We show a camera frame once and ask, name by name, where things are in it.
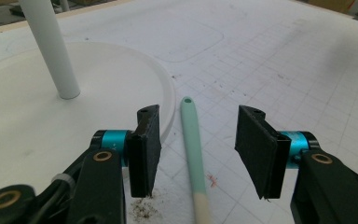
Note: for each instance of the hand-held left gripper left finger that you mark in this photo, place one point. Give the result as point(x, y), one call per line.
point(144, 155)

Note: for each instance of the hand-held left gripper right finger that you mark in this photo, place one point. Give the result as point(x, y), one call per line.
point(258, 152)

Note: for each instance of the white utensil stand with hooks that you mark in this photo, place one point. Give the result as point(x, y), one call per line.
point(112, 81)

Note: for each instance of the small brown crumbs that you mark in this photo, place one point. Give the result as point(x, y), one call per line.
point(143, 210)

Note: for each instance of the white grid mat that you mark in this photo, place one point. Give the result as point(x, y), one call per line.
point(261, 62)

